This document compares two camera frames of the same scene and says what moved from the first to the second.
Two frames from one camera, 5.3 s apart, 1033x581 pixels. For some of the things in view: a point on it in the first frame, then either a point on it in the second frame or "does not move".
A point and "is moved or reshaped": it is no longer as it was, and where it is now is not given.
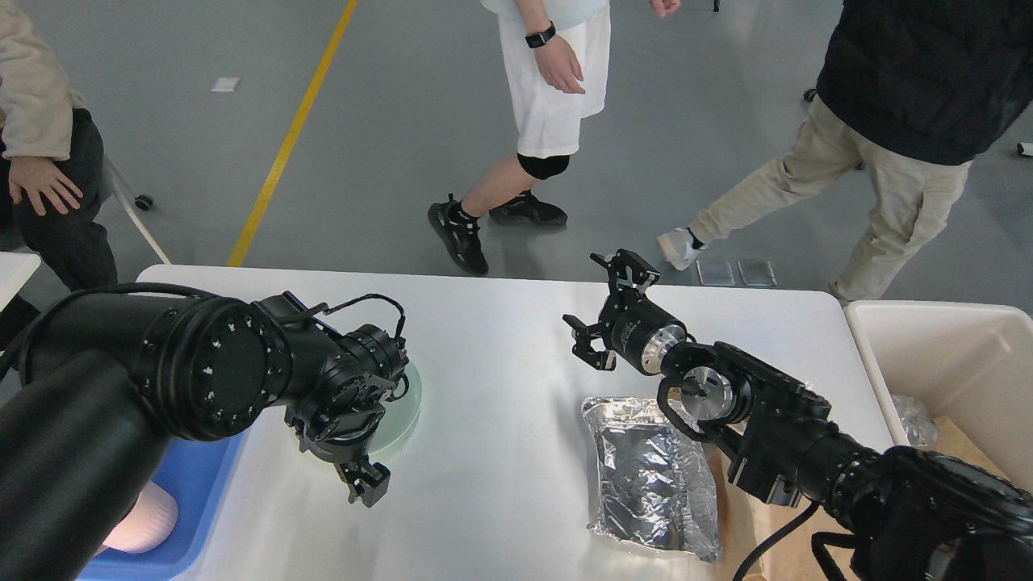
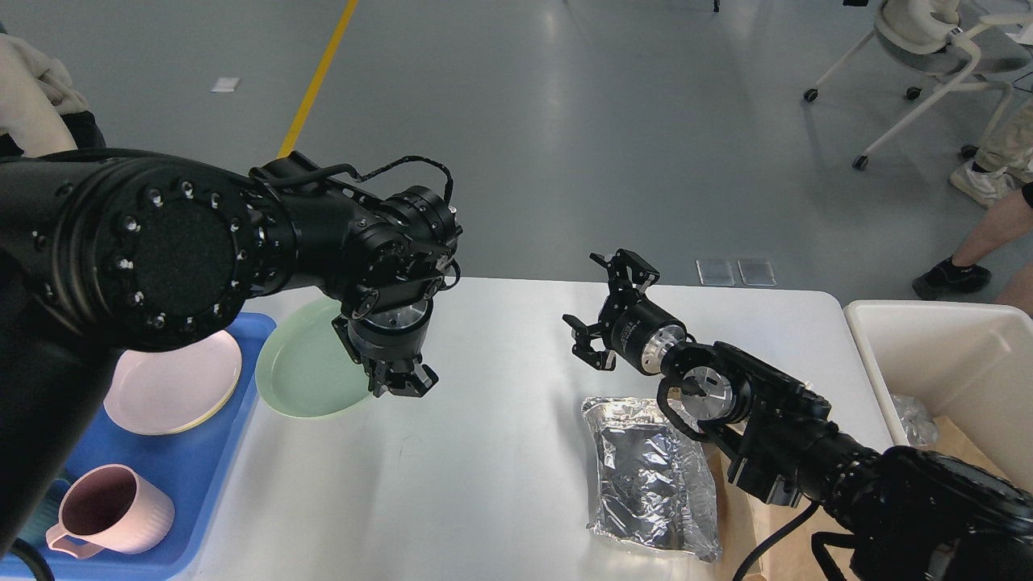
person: (558, 52) -> (1010, 219)
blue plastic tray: (193, 473) does not move
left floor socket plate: (715, 273) does not move
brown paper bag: (746, 524) does not move
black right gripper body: (633, 327) does not move
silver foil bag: (654, 482) does not move
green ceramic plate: (400, 414) is moved or reshaped
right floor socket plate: (756, 273) does not move
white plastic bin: (970, 364) does not move
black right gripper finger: (625, 265) does not move
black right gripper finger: (583, 334) does not move
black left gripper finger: (365, 481) -> (411, 383)
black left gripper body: (337, 428) -> (393, 335)
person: (910, 94) -> (1003, 163)
